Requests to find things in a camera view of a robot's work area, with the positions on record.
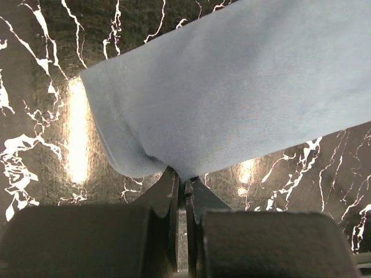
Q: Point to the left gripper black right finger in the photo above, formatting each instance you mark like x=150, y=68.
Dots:
x=223, y=242

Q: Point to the blue-grey t-shirt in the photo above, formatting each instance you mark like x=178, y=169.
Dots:
x=248, y=80

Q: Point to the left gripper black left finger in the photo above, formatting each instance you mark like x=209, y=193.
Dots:
x=138, y=239

